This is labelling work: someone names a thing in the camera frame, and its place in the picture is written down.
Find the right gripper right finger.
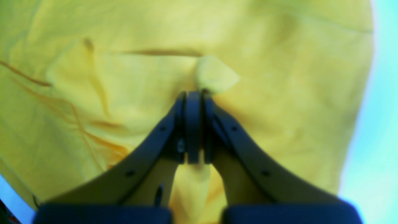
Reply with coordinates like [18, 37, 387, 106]
[202, 90, 363, 224]

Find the yellow T-shirt with script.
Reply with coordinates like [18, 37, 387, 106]
[1, 0, 374, 224]

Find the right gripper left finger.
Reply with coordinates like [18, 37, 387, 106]
[34, 91, 203, 224]

